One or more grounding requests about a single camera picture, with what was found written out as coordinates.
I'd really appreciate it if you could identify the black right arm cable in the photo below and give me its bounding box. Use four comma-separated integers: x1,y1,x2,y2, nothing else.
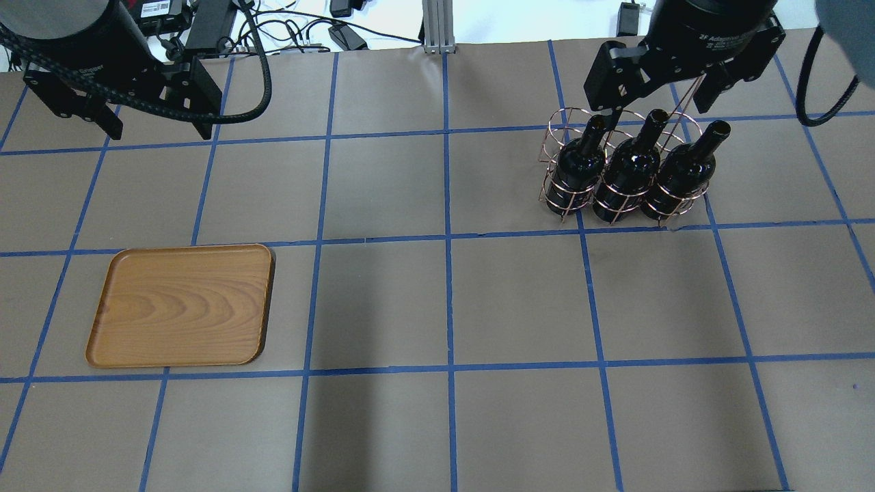
795,26,860,128

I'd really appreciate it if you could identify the copper wire bottle basket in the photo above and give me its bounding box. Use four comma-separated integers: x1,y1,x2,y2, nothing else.
539,106,731,224

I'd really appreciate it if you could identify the black braided left cable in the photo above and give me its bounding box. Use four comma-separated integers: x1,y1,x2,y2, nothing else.
0,0,273,125

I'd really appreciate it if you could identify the black electronics box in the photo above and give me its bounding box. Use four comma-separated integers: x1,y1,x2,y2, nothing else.
123,1,193,37

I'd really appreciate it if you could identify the brown wooden tray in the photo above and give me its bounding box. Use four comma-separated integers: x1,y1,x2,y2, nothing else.
85,244,275,370

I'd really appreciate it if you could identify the black power brick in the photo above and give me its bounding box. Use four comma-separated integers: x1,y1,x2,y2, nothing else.
616,1,641,37

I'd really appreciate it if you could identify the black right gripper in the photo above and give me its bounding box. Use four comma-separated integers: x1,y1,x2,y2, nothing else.
584,1,785,114

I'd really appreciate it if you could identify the aluminium frame post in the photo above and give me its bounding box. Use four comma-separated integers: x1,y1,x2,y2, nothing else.
422,0,457,54

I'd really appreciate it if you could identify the dark wine bottle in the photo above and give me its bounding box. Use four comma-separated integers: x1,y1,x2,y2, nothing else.
640,120,731,221
593,109,670,223
545,115,607,217

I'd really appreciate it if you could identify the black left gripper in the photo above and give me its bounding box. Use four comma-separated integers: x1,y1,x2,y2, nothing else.
1,1,222,141

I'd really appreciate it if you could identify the black power adapter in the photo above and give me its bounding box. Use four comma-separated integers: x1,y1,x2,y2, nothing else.
327,25,369,52

